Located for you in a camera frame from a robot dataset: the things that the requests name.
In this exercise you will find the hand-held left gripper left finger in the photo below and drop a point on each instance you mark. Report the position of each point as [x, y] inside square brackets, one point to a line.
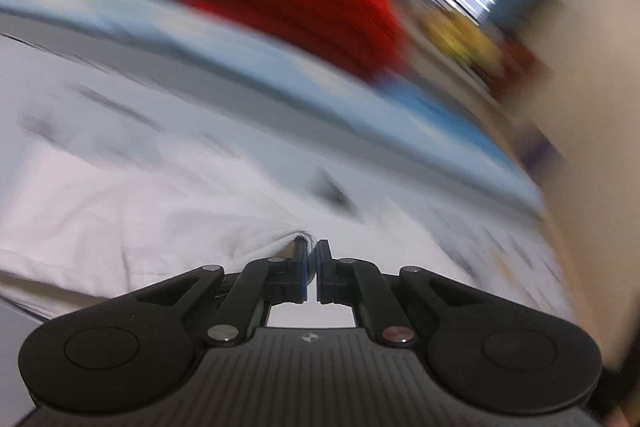
[300, 277]

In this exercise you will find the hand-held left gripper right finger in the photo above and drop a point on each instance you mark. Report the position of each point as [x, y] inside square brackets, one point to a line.
[325, 279]

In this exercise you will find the white small garment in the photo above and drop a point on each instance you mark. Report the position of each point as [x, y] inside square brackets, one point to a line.
[150, 217]

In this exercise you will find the deer printed sheet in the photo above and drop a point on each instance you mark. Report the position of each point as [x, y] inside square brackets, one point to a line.
[425, 227]

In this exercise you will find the light blue bedsheet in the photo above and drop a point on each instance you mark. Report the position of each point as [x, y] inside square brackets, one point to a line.
[250, 62]

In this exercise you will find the yellow plush toy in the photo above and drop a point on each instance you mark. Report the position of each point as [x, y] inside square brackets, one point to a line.
[460, 39]

